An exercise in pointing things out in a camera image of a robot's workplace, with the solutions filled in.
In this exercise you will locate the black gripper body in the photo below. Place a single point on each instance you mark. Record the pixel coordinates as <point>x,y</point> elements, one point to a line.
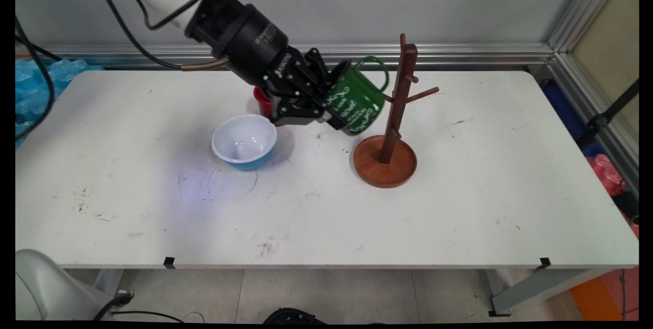
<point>250,38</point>

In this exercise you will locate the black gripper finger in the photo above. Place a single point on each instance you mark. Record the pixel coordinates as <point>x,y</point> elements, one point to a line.
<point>326,80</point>
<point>301,112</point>

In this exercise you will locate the green enamel mug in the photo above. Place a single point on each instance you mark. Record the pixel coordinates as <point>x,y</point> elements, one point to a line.
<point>359,102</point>

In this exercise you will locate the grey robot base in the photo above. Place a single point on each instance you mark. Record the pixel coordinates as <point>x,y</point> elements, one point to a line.
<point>43,288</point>

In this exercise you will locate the red enamel mug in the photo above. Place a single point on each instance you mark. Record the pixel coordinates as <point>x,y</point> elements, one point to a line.
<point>262,102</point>

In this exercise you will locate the blue and white bowl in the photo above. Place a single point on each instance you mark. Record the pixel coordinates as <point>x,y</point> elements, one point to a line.
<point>245,140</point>

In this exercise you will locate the wooden mug tree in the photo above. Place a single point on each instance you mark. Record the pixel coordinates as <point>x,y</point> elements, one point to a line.
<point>385,166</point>

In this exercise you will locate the black table edge clip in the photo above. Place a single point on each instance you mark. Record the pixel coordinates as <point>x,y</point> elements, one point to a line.
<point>169,262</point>
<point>545,263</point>

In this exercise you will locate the black floor object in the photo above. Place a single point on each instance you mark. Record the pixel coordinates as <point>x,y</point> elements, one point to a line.
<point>291,316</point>

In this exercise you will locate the blue bubble wrap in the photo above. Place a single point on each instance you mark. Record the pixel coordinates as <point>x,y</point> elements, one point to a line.
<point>33,89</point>

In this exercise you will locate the blue plastic item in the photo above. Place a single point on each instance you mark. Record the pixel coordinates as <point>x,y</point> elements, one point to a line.
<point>563,109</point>

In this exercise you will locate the black tripod stand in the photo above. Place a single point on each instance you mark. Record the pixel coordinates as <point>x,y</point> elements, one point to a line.
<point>602,120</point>

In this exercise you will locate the grey table leg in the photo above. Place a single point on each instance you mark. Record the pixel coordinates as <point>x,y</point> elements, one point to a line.
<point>535,288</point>

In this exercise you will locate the red plastic bag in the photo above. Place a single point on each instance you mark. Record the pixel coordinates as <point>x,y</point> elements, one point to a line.
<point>607,173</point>

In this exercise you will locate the orange box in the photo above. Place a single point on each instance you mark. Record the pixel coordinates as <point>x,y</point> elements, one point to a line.
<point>592,298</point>

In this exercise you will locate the horizontal aluminium rail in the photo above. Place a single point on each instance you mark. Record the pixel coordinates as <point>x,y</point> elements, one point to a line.
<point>484,55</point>

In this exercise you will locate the aluminium frame post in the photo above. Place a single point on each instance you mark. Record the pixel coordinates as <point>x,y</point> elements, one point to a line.
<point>581,18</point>

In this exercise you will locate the beige wall panel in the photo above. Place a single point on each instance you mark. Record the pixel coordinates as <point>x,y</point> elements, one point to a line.
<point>609,48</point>

